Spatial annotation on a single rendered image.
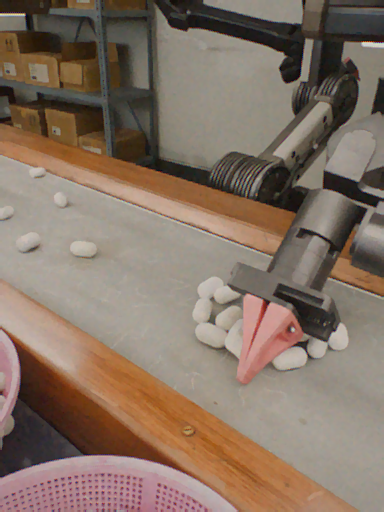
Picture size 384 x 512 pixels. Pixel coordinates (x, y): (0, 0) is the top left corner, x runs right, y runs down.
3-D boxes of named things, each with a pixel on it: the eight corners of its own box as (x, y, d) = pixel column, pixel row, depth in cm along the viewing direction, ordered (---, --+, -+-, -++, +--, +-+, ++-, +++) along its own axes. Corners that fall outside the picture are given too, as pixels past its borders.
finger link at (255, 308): (277, 399, 37) (326, 300, 40) (207, 361, 41) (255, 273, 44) (294, 414, 43) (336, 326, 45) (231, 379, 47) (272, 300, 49)
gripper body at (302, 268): (323, 314, 39) (359, 243, 41) (226, 275, 45) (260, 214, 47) (334, 338, 45) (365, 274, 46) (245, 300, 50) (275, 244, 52)
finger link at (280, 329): (252, 385, 39) (300, 290, 41) (187, 350, 43) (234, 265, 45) (272, 402, 44) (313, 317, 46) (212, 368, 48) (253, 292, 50)
